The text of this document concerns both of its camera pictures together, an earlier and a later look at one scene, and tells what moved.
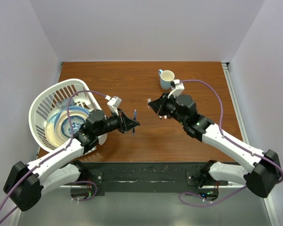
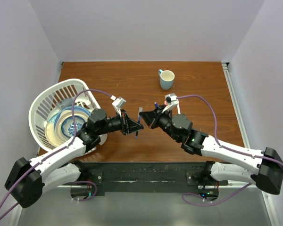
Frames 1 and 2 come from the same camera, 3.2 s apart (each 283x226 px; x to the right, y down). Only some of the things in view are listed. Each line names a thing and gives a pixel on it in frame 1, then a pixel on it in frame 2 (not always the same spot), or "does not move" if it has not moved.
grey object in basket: (64, 103) does not move
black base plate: (145, 176) does not move
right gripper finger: (158, 108) → (150, 123)
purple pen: (135, 118) → (138, 122)
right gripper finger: (155, 104) → (149, 116)
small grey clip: (148, 100) → (140, 109)
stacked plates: (57, 128) does not move
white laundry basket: (45, 99) does not move
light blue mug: (166, 76) does not move
